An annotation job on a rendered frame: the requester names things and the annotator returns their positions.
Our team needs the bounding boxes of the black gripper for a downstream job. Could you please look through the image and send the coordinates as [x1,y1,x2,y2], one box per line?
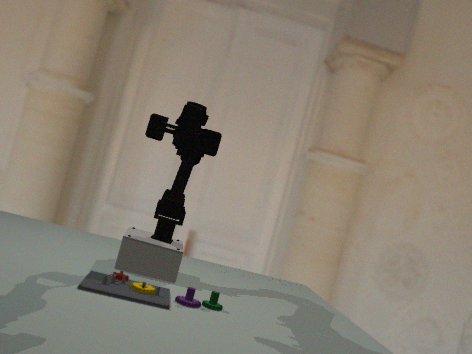
[145,113,222,157]

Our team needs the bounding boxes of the green gear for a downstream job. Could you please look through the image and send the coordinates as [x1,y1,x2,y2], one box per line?
[202,291,223,311]

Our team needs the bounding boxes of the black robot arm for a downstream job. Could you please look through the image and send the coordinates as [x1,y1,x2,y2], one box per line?
[151,101,209,244]

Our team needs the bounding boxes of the purple gear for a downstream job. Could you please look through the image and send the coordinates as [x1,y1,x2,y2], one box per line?
[175,287,201,308]

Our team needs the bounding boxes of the red gear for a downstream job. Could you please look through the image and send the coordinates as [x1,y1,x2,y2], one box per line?
[116,273,129,281]

